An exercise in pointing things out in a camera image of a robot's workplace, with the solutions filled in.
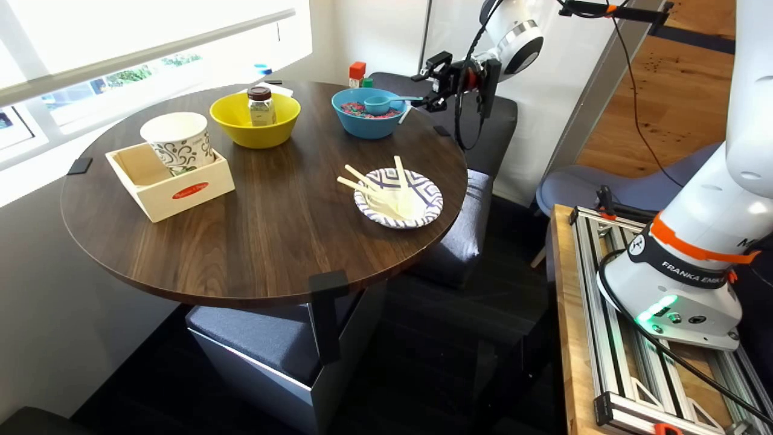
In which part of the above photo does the black boom cable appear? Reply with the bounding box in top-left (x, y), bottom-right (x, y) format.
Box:
top-left (609, 15), bottom-right (688, 190)

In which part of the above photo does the cream plastic fork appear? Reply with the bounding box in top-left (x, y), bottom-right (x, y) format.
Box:
top-left (334, 175), bottom-right (398, 218)

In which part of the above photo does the blue measuring cup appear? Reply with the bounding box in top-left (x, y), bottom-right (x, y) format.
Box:
top-left (360, 90), bottom-right (427, 117)

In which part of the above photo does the glass jar with dark lid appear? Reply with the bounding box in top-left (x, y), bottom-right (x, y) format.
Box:
top-left (245, 83), bottom-right (277, 129)

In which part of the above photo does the cream plastic knife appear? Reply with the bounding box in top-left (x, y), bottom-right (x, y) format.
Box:
top-left (392, 152), bottom-right (412, 218)

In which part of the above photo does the yellow bowl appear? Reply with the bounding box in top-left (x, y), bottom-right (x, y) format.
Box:
top-left (208, 90), bottom-right (304, 152)

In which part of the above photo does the dark upholstered sofa seat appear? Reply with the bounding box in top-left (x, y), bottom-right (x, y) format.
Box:
top-left (365, 69), bottom-right (519, 292)

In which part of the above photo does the cream plastic spoon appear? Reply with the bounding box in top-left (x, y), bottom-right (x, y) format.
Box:
top-left (342, 161), bottom-right (398, 206)

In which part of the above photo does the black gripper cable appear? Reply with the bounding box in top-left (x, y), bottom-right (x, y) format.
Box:
top-left (450, 0), bottom-right (504, 152)

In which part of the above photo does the blue bowl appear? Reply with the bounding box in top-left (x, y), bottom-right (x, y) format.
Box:
top-left (328, 85), bottom-right (410, 142)

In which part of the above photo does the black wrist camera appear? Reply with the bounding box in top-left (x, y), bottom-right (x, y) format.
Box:
top-left (476, 57), bottom-right (504, 120)

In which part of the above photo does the grey upholstered chair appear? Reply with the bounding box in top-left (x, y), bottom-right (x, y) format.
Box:
top-left (533, 142), bottom-right (724, 223)

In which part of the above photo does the aluminium profile frame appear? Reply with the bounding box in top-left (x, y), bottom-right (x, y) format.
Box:
top-left (568, 202), bottom-right (773, 435)

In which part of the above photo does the white window frame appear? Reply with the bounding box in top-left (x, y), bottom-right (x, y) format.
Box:
top-left (0, 0), bottom-right (301, 112)

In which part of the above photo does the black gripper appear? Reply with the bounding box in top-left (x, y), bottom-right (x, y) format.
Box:
top-left (410, 48), bottom-right (487, 114)

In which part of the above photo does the black camera boom with clamps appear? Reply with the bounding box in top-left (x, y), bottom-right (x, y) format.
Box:
top-left (555, 0), bottom-right (737, 57)

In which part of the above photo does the wooden mounting board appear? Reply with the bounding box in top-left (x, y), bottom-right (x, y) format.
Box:
top-left (545, 201), bottom-right (618, 435)

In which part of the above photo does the colourful cereal heap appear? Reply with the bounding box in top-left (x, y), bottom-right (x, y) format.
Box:
top-left (339, 100), bottom-right (403, 123)

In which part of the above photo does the cream wooden box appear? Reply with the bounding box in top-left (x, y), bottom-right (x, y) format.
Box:
top-left (104, 139), bottom-right (238, 224)

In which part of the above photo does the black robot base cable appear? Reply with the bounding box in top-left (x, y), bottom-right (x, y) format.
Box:
top-left (594, 247), bottom-right (773, 429)

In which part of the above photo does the black table leg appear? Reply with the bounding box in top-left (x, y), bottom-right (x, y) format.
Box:
top-left (306, 271), bottom-right (351, 367)

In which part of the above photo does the blue patterned paper plate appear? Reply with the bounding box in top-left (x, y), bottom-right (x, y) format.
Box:
top-left (351, 164), bottom-right (446, 233)

